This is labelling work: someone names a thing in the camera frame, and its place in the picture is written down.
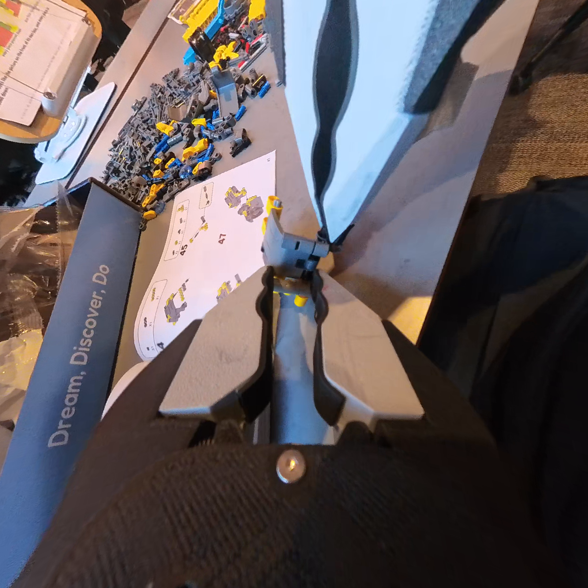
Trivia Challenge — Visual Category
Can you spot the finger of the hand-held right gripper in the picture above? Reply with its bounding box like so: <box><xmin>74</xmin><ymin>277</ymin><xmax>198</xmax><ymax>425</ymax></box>
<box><xmin>281</xmin><ymin>0</ymin><xmax>331</xmax><ymax>235</ymax></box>
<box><xmin>322</xmin><ymin>0</ymin><xmax>432</xmax><ymax>252</ymax></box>

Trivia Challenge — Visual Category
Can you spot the clear plastic bag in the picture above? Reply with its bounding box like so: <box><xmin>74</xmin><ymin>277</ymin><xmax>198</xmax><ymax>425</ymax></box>
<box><xmin>0</xmin><ymin>184</ymin><xmax>90</xmax><ymax>428</ymax></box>

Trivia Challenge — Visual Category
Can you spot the dark grey cardboard box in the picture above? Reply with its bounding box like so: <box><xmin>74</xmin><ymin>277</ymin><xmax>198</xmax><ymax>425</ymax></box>
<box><xmin>0</xmin><ymin>178</ymin><xmax>143</xmax><ymax>579</ymax></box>

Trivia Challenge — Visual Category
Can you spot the black office chair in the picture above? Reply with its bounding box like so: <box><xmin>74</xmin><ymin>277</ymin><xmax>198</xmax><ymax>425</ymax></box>
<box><xmin>509</xmin><ymin>0</ymin><xmax>588</xmax><ymax>96</ymax></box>

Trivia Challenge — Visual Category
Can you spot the instruction sheet display stand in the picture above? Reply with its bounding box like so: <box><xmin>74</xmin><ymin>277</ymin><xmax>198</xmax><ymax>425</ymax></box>
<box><xmin>0</xmin><ymin>0</ymin><xmax>115</xmax><ymax>184</ymax></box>

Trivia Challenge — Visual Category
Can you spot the person's dark top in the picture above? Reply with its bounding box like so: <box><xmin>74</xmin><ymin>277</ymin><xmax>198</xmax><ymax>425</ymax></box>
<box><xmin>469</xmin><ymin>276</ymin><xmax>588</xmax><ymax>588</ymax></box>

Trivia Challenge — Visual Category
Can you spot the grey curved panel piece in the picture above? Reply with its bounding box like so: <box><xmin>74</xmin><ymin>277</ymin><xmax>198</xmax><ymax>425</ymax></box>
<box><xmin>216</xmin><ymin>69</ymin><xmax>242</xmax><ymax>115</ymax></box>

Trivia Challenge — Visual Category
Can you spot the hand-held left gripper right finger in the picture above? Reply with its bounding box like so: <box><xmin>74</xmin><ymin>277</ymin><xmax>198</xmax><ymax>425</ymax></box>
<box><xmin>314</xmin><ymin>269</ymin><xmax>425</xmax><ymax>427</ymax></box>

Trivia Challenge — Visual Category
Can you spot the pile of loose building bricks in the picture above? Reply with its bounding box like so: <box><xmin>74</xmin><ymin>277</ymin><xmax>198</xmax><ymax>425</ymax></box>
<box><xmin>103</xmin><ymin>64</ymin><xmax>272</xmax><ymax>221</ymax></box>

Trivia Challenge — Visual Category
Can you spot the white building instruction booklet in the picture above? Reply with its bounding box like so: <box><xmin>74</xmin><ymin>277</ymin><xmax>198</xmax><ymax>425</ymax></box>
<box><xmin>103</xmin><ymin>149</ymin><xmax>278</xmax><ymax>414</ymax></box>

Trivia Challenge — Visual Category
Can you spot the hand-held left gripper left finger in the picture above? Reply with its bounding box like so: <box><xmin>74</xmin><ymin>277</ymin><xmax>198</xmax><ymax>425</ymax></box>
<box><xmin>157</xmin><ymin>266</ymin><xmax>275</xmax><ymax>420</ymax></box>

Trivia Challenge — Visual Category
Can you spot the yellow blue beam assembly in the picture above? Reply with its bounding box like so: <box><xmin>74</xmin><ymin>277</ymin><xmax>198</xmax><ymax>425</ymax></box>
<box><xmin>181</xmin><ymin>0</ymin><xmax>267</xmax><ymax>65</ymax></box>

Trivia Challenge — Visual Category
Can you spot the grey yellow brick subassembly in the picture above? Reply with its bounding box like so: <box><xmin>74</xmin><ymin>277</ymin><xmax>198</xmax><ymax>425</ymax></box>
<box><xmin>260</xmin><ymin>195</ymin><xmax>329</xmax><ymax>308</ymax></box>

